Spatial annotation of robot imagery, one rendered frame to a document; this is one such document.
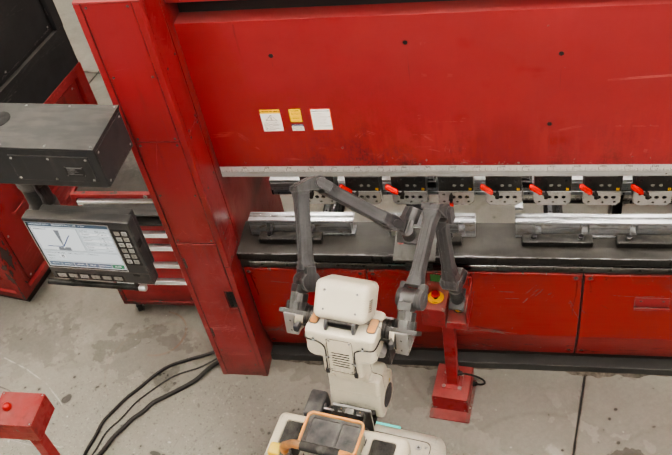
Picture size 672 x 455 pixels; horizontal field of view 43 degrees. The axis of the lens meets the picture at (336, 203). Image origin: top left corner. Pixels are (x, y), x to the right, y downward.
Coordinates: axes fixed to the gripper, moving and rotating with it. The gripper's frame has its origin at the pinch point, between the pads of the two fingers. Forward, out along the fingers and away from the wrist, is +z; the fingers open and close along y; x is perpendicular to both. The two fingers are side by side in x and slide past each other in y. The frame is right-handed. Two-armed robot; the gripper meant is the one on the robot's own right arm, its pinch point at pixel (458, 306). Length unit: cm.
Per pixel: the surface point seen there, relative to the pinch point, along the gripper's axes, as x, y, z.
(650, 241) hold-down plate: -78, 37, -8
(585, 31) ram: -44, 65, -110
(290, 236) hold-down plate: 80, 20, -12
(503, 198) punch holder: -16, 39, -31
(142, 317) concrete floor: 189, 1, 77
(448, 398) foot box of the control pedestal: 5, -26, 57
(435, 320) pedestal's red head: 9.1, -7.6, 0.5
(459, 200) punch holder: 2.5, 36.4, -30.6
